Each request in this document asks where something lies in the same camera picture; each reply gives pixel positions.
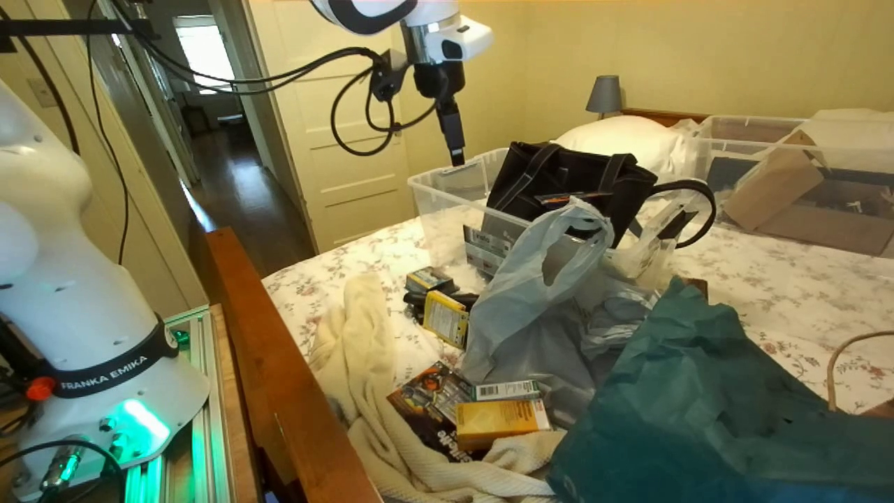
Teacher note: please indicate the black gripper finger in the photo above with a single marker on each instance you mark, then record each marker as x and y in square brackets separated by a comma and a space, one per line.
[454, 129]

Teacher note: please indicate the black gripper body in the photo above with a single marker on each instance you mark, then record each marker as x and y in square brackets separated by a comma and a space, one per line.
[436, 78]

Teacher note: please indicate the dark striped book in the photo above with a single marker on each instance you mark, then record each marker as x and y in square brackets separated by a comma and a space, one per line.
[483, 247]

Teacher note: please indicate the black tote bag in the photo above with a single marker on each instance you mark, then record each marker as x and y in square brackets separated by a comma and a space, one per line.
[567, 183]

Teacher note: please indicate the grey plastic shopping bag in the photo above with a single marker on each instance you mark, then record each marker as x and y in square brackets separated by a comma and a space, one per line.
[530, 309]

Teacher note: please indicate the brown picture book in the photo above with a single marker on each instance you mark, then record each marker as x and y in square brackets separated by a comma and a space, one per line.
[419, 400]

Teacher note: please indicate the teal fabric bag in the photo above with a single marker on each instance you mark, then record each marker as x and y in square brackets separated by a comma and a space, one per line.
[706, 408]

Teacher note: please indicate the clear plastic storage bin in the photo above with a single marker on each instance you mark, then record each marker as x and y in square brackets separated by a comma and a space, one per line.
[447, 200]

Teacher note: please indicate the cream panel door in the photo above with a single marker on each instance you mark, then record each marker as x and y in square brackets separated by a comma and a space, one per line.
[325, 186]

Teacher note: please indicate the small black device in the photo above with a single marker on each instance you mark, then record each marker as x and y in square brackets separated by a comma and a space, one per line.
[426, 281]

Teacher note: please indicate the grey lamp shade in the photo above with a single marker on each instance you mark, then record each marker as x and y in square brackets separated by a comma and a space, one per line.
[603, 95]

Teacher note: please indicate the white pillow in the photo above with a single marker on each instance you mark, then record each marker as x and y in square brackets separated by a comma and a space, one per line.
[624, 136]

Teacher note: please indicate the small yellow packet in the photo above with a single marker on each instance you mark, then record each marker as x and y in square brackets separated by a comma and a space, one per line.
[445, 320]

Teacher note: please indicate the cream towel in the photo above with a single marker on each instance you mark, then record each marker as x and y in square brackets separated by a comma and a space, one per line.
[371, 373]

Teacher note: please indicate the white striped flat box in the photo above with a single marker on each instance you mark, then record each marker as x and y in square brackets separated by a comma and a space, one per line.
[498, 390]

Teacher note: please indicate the clear bin with cardboard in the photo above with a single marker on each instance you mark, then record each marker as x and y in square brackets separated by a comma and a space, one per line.
[736, 136]

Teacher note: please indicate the gold yellow box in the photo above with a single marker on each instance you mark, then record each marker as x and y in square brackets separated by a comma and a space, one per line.
[498, 422]

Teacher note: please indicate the brown wooden bed footboard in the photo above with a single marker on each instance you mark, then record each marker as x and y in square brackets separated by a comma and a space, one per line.
[268, 373]

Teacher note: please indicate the brown cardboard box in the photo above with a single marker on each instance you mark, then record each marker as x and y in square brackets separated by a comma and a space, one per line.
[769, 190]

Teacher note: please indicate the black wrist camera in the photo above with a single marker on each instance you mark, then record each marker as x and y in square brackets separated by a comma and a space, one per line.
[385, 78]

